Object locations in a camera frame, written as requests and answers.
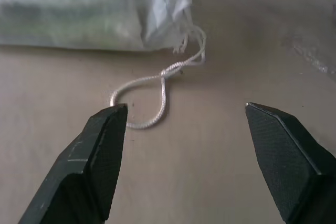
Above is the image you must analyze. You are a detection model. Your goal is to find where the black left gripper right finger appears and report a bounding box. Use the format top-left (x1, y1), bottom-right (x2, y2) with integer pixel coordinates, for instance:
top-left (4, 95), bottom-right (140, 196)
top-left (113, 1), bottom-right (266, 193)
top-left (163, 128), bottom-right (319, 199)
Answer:
top-left (244, 102), bottom-right (336, 224)

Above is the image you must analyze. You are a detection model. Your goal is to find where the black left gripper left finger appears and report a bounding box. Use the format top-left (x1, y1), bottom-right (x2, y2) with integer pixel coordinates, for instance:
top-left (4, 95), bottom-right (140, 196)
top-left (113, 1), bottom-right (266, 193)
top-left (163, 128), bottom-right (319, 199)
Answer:
top-left (17, 103), bottom-right (129, 224)

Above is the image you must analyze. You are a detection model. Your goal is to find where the green towel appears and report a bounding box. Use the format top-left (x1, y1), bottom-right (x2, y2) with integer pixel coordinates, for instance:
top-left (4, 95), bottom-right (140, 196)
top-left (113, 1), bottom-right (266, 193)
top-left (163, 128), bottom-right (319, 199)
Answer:
top-left (0, 0), bottom-right (144, 48)

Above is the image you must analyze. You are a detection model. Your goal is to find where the clear plastic wrap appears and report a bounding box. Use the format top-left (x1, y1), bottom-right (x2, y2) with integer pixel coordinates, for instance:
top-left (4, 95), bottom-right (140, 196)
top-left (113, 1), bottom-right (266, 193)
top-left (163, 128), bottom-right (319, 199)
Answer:
top-left (280, 32), bottom-right (336, 75)

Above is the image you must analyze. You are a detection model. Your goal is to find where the white braided drawstring cord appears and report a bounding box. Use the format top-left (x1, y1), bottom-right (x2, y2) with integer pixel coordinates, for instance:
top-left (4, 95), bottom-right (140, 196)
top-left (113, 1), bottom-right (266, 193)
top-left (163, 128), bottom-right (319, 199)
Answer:
top-left (109, 24), bottom-right (207, 130)

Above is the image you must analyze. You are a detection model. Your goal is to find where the translucent white drawstring bag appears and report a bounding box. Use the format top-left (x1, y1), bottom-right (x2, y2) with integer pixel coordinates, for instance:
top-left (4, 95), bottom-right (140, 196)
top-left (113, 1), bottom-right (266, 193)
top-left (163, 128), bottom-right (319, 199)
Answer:
top-left (0, 0), bottom-right (194, 51)

